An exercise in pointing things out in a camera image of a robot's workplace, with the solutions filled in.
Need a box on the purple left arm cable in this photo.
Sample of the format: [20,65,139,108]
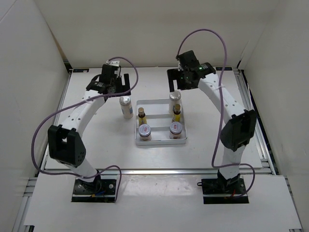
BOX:
[31,57,140,175]

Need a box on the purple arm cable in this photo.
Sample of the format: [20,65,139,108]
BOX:
[177,29,256,199]
[31,57,140,175]

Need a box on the yellow small bottle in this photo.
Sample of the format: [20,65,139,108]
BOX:
[138,107,147,125]
[172,104,181,122]

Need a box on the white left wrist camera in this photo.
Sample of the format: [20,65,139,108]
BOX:
[106,60,120,68]

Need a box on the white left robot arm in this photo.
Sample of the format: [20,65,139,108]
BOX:
[48,61,130,193]

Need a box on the white divided tray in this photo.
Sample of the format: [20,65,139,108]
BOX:
[135,99,188,146]

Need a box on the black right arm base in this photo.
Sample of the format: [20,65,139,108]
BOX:
[197,178,249,204]

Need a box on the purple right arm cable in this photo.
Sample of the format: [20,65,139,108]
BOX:
[177,29,256,199]

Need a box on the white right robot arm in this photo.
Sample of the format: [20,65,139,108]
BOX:
[167,50,256,193]

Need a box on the aluminium frame rail front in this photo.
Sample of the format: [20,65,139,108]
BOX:
[96,169,223,176]

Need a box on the white shaker bottle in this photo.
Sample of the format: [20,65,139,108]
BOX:
[169,90,181,114]
[119,96,134,119]

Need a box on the sauce jar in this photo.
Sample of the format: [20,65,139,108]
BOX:
[139,124,152,141]
[169,121,183,139]

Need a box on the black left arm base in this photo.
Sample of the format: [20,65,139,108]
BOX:
[71,174,122,203]

